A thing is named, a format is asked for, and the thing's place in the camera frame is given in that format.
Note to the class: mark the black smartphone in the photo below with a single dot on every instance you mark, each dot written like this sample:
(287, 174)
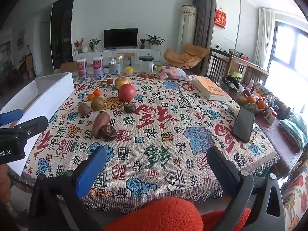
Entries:
(243, 125)

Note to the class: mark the floral sofa cover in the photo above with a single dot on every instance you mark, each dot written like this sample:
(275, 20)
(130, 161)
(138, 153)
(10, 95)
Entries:
(297, 197)

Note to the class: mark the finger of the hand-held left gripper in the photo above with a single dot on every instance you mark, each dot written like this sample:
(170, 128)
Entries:
(33, 124)
(10, 117)

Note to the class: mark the clear jar gold lid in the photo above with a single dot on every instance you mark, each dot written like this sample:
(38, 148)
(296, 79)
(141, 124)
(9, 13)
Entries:
(115, 65)

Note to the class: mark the orange cover book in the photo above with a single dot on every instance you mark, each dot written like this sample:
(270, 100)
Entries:
(211, 87)

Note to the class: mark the clear jar black lid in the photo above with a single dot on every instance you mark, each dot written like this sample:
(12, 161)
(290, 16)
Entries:
(146, 63)

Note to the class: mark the dark mangosteen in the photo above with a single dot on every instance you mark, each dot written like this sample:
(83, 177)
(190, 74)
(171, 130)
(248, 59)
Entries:
(108, 132)
(129, 107)

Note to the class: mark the green potted plant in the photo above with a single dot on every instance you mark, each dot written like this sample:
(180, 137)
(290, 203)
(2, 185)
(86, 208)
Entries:
(94, 43)

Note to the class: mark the small purple sweet potato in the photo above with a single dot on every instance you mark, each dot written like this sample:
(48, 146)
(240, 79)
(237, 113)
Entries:
(83, 108)

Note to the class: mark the pale packet strip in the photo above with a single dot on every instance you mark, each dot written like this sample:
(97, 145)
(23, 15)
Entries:
(234, 109)

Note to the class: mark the pink white can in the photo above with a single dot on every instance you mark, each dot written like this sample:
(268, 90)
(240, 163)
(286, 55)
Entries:
(98, 67)
(82, 68)

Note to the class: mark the orange in bowl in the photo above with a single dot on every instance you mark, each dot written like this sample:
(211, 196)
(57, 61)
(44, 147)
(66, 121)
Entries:
(261, 104)
(251, 99)

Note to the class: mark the small yellow jar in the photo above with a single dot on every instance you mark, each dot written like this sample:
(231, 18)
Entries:
(129, 71)

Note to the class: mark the small dark pot plant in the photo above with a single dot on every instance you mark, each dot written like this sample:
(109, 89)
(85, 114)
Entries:
(142, 43)

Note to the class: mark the person's left forearm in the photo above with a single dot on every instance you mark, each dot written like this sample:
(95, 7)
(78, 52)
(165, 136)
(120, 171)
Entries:
(4, 182)

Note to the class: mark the covered standing air conditioner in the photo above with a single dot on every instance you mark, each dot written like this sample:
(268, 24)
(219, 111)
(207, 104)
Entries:
(187, 28)

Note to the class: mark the orange lounge chair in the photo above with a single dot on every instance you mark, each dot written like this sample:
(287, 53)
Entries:
(185, 55)

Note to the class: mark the brown cardboard box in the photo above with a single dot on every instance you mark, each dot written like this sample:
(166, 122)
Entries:
(68, 67)

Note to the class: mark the small tangerine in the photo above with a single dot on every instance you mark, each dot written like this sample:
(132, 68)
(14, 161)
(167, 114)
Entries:
(91, 97)
(97, 93)

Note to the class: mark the white curtain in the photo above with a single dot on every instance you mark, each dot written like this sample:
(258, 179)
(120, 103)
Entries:
(263, 36)

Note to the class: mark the black object in bowl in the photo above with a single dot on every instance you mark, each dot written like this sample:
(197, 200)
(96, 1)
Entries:
(229, 81)

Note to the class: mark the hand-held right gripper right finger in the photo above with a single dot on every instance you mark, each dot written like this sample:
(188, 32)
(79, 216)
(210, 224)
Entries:
(222, 168)

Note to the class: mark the wooden desk with chairs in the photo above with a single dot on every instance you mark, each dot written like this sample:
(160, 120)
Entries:
(237, 61)

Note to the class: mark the white cardboard box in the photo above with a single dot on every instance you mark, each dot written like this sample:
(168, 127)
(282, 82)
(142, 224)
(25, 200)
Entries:
(48, 96)

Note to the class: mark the folded green cloth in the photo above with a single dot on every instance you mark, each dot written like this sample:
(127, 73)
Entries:
(293, 130)

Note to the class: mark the black glass cabinet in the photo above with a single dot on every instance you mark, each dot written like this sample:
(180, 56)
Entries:
(62, 31)

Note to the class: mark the black television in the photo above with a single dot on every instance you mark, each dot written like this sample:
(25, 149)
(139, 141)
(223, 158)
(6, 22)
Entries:
(120, 38)

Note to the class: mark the pink snack bag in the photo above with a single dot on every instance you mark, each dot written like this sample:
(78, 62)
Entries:
(173, 73)

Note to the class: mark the walnut pieces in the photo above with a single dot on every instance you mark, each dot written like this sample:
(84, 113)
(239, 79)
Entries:
(146, 73)

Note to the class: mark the long purple sweet potato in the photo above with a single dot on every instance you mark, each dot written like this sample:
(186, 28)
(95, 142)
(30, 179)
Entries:
(99, 122)

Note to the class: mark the small brown round fruit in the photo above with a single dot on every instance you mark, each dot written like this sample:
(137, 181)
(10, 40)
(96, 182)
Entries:
(109, 81)

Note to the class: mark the person's orange fleece clothing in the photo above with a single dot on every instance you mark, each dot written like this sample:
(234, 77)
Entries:
(163, 216)

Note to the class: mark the white red bottle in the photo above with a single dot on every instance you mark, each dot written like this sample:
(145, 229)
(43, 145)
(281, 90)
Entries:
(268, 115)

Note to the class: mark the brown kiwi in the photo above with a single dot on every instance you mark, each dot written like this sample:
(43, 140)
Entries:
(97, 103)

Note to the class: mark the white television cabinet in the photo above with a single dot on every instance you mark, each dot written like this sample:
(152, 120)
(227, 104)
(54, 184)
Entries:
(149, 53)

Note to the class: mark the printed woven blanket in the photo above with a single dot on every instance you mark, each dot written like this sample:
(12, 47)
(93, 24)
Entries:
(168, 149)

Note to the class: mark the green stool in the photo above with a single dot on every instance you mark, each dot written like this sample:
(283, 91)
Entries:
(235, 75)

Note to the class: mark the red apple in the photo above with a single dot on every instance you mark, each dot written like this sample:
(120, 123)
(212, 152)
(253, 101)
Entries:
(246, 92)
(126, 92)

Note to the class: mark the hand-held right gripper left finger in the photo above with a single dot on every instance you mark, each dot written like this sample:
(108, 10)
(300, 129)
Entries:
(91, 172)

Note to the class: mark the large leafy potted plant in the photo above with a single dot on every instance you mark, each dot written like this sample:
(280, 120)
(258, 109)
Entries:
(154, 40)

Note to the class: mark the white sphere lamp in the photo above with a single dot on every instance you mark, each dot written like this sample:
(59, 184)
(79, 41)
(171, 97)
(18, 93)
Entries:
(84, 49)

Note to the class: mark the red apple in bowl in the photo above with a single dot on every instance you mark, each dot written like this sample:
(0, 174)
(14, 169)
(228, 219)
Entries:
(246, 92)

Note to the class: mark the yellow apple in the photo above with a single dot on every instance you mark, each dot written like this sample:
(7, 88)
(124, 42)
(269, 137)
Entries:
(121, 81)

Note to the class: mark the window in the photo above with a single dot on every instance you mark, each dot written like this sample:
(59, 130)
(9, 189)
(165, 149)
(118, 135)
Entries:
(288, 53)

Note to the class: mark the grey curtain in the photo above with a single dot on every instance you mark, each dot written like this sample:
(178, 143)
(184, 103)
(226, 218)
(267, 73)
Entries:
(203, 16)

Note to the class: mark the red flower plant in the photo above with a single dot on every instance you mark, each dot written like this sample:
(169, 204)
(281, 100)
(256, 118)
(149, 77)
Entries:
(78, 43)

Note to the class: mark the red wall hanging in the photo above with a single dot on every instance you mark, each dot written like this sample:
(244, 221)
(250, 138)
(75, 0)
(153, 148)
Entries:
(220, 18)

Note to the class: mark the wall picture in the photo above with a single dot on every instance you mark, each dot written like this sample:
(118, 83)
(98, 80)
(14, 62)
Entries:
(21, 39)

